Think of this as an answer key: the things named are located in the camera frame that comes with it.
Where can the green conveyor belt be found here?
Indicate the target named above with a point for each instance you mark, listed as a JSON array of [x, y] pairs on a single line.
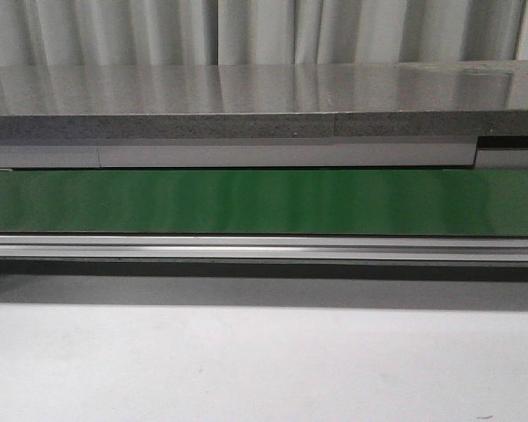
[[331, 202]]

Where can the grey baseboard strip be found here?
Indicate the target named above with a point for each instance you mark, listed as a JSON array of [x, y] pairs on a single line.
[[448, 151]]

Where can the white pleated curtain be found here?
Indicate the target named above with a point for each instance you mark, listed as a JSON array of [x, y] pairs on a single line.
[[260, 32]]

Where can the aluminium conveyor frame rail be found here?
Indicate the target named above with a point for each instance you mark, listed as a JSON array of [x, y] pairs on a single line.
[[336, 248]]

